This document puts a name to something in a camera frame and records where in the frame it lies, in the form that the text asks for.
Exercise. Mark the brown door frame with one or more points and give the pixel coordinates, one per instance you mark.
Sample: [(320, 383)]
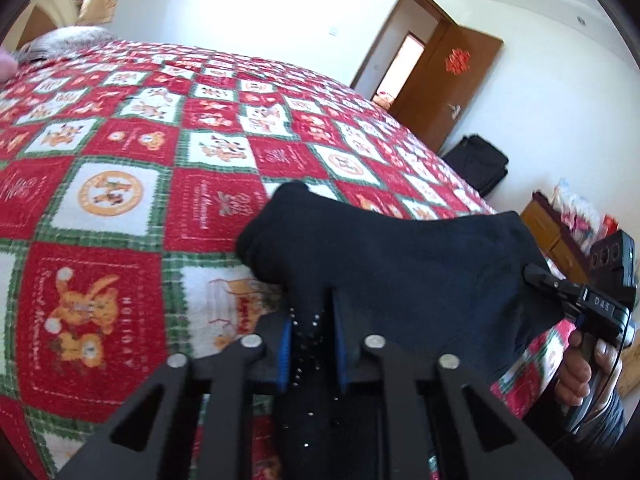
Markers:
[(380, 40)]

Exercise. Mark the pink blanket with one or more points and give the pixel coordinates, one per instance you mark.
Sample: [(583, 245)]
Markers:
[(5, 65)]

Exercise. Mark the black pants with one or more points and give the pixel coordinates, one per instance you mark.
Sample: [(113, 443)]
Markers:
[(400, 260)]

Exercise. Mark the red checkered printed blanket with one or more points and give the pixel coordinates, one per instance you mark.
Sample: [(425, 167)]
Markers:
[(125, 185)]

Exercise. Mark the brown wooden door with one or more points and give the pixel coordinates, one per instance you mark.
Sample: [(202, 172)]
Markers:
[(440, 90)]

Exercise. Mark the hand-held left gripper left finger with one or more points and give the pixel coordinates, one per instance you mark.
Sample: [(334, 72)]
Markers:
[(285, 355)]

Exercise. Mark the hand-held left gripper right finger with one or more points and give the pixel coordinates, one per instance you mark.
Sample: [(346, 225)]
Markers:
[(341, 355)]

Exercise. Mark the person's right hand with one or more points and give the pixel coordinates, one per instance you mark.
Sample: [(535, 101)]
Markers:
[(575, 375)]

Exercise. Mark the red door decoration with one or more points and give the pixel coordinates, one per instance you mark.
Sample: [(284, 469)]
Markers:
[(458, 61)]

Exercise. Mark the grey striped pillow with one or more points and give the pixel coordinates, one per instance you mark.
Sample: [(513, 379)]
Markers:
[(65, 42)]

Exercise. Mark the person's right forearm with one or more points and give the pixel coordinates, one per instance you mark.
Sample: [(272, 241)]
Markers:
[(600, 417)]

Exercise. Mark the wooden cabinet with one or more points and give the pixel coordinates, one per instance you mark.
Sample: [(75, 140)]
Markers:
[(555, 235)]

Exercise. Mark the black bag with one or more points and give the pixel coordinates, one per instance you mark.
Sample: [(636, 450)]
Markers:
[(477, 162)]

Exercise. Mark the clutter of packets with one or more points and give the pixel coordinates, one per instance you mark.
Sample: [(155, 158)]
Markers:
[(580, 210)]

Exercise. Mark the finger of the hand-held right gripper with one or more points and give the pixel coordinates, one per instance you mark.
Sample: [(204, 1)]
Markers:
[(552, 282)]

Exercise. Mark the cream wooden headboard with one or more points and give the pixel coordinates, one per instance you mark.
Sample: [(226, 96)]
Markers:
[(45, 20)]

